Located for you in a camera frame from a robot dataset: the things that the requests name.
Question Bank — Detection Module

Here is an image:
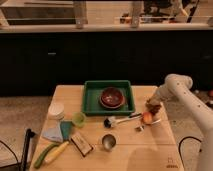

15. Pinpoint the small green cup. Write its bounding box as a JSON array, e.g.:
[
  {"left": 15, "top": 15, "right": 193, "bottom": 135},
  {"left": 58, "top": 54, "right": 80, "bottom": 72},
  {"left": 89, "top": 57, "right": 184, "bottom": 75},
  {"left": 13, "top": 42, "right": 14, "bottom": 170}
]
[{"left": 72, "top": 112, "right": 86, "bottom": 128}]

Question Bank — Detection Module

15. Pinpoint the metal cup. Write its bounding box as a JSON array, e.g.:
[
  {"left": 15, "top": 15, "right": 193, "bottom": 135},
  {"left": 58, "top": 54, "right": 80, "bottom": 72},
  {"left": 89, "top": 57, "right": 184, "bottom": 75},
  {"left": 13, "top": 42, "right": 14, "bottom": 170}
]
[{"left": 102, "top": 134, "right": 116, "bottom": 151}]

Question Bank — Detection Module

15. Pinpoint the green cucumber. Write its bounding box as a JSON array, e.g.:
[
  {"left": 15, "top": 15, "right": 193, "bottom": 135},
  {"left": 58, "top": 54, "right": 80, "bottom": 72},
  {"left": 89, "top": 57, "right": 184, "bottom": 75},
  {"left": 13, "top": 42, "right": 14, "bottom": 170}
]
[{"left": 33, "top": 143, "right": 59, "bottom": 169}]

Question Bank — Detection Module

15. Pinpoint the black cable right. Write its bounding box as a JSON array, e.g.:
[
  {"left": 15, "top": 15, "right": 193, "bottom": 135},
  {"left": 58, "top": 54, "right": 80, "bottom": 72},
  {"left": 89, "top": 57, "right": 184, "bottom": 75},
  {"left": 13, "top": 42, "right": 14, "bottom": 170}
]
[{"left": 178, "top": 136, "right": 203, "bottom": 161}]

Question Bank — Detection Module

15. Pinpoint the black cable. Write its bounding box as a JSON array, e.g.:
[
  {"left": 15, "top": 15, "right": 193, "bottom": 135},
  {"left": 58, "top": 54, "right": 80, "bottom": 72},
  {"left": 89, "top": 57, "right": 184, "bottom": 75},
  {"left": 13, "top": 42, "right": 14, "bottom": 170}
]
[
  {"left": 0, "top": 139, "right": 22, "bottom": 169},
  {"left": 178, "top": 136, "right": 203, "bottom": 161}
]

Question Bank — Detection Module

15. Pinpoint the brown rectangular box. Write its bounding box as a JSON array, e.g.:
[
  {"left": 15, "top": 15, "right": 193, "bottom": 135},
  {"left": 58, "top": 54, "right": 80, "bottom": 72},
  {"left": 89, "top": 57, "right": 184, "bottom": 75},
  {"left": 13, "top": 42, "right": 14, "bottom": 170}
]
[{"left": 71, "top": 132, "right": 93, "bottom": 157}]

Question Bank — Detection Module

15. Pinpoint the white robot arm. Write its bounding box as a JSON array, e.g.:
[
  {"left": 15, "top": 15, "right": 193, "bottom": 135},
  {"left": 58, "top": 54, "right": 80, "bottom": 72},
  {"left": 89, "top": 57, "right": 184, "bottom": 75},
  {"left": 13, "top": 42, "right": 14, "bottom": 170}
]
[{"left": 146, "top": 74, "right": 213, "bottom": 171}]

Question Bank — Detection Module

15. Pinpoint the orange peach fruit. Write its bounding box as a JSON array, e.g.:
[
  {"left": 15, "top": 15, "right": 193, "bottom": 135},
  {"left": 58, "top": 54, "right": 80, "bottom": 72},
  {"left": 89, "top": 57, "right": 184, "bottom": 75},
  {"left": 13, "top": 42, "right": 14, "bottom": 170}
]
[{"left": 142, "top": 112, "right": 153, "bottom": 125}]

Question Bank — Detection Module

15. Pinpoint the black stand pole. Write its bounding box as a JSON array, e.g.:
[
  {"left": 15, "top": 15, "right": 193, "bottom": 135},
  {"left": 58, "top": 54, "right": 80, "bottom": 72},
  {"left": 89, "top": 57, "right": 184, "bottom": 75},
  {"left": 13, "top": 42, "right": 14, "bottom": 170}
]
[{"left": 20, "top": 129, "right": 35, "bottom": 171}]

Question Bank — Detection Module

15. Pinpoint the green plastic tray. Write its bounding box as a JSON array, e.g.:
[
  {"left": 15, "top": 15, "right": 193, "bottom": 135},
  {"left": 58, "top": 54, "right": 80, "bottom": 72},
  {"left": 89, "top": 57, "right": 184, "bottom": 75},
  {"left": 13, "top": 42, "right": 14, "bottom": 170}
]
[{"left": 81, "top": 80, "right": 135, "bottom": 116}]

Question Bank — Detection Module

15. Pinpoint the small dark metal clip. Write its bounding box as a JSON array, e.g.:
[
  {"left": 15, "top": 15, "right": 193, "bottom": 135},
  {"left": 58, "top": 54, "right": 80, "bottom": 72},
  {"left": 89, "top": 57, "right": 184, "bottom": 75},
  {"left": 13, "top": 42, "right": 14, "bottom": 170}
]
[{"left": 135, "top": 126, "right": 144, "bottom": 132}]

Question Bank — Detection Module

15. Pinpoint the black and white brush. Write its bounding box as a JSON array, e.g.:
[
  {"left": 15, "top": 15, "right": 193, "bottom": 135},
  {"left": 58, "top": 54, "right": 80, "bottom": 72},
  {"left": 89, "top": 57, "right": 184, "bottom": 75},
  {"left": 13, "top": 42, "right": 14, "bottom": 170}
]
[{"left": 104, "top": 113, "right": 142, "bottom": 128}]

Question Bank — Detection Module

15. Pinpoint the yellow corn cob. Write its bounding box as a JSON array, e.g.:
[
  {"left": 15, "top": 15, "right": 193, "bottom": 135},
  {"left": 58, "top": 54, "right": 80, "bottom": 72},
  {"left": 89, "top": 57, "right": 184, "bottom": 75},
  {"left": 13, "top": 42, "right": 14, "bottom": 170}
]
[{"left": 44, "top": 141, "right": 69, "bottom": 164}]

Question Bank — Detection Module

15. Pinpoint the teal sponge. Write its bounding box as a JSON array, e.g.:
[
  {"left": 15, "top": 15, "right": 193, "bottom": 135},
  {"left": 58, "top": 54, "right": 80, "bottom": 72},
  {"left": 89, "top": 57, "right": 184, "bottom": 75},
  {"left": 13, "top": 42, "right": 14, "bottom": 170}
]
[{"left": 60, "top": 121, "right": 72, "bottom": 140}]

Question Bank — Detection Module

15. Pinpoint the light blue cloth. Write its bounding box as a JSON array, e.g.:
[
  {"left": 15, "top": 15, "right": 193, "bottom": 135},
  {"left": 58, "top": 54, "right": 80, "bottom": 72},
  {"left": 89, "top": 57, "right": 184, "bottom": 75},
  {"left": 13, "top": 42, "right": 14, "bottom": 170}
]
[{"left": 42, "top": 123, "right": 63, "bottom": 142}]

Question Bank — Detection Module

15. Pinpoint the dark red grape bunch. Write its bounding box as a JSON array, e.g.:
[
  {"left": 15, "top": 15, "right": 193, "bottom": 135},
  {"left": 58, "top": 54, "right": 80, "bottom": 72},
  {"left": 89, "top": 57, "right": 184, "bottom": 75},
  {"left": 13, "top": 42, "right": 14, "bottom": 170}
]
[{"left": 146, "top": 102, "right": 161, "bottom": 115}]

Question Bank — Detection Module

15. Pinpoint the black cable left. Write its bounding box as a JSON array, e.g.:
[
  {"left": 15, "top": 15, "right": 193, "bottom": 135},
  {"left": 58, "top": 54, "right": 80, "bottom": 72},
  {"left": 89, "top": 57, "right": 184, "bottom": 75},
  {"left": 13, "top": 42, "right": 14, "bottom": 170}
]
[{"left": 0, "top": 139, "right": 22, "bottom": 169}]

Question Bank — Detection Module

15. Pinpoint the dark red bowl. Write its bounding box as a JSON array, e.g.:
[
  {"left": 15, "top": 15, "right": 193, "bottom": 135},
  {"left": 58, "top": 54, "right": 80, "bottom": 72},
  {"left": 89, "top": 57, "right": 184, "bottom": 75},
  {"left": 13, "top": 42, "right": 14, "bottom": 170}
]
[{"left": 99, "top": 87, "right": 125, "bottom": 109}]

